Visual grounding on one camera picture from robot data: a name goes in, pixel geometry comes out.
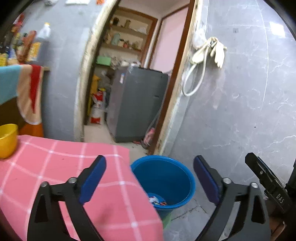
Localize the red orange snack wrapper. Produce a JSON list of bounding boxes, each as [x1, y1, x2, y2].
[[149, 196, 167, 206]]

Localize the pink checked tablecloth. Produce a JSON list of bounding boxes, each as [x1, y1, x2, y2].
[[1, 135, 164, 240]]

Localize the blue plastic bucket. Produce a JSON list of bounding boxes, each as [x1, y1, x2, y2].
[[130, 155, 196, 220]]

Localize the yellow plastic bowl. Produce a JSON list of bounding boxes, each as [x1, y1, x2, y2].
[[0, 123, 18, 159]]

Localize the red white rice sack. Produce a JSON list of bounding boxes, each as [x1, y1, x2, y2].
[[90, 89, 106, 125]]

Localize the teal orange red towel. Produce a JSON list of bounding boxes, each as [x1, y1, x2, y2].
[[1, 64, 44, 125]]

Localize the white rubber gloves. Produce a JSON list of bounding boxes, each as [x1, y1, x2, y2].
[[191, 37, 227, 69]]

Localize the grey washing machine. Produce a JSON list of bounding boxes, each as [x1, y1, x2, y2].
[[106, 66, 169, 143]]

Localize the large oil jug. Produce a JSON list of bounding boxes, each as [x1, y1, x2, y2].
[[27, 22, 51, 66]]

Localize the green box on shelf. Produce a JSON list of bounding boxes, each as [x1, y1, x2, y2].
[[96, 55, 112, 66]]

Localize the orange snack bag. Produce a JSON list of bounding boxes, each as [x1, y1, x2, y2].
[[18, 30, 37, 63]]

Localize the wooden shelf unit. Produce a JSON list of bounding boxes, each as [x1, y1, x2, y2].
[[98, 6, 158, 67]]

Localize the white hose loop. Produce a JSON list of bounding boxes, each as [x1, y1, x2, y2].
[[181, 46, 208, 98]]

